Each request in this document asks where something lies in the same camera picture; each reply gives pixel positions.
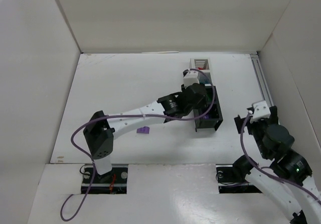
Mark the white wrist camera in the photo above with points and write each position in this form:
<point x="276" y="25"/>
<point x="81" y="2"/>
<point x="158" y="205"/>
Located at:
<point x="190" y="77"/>
<point x="260" y="111"/>

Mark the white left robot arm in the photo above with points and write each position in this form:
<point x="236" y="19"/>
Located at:
<point x="101" y="133"/>

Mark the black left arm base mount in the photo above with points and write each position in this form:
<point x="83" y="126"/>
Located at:
<point x="114" y="182"/>

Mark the aluminium rail at table edge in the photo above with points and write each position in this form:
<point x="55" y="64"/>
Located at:
<point x="261" y="79"/>

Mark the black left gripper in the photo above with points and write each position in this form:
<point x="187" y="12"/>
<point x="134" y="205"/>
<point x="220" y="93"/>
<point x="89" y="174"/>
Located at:
<point x="203" y="99"/>

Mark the black double-bin container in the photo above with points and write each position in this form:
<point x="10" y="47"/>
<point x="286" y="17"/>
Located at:
<point x="214" y="113"/>

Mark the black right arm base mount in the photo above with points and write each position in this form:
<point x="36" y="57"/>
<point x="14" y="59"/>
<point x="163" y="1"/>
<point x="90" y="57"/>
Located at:
<point x="231" y="177"/>

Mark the purple rounded lego brick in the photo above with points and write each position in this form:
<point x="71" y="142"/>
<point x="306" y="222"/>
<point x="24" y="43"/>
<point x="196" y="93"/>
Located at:
<point x="143" y="130"/>

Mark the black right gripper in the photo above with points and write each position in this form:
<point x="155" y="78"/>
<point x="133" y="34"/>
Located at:
<point x="241" y="123"/>

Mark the white double-bin container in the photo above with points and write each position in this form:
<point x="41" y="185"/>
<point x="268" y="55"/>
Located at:
<point x="202" y="64"/>

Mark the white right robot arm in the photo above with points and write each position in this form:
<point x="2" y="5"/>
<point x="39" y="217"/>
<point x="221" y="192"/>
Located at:
<point x="288" y="181"/>

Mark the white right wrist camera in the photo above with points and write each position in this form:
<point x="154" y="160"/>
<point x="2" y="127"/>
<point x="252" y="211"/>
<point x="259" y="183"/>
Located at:
<point x="260" y="111"/>

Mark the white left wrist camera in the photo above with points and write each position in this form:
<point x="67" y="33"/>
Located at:
<point x="190" y="77"/>

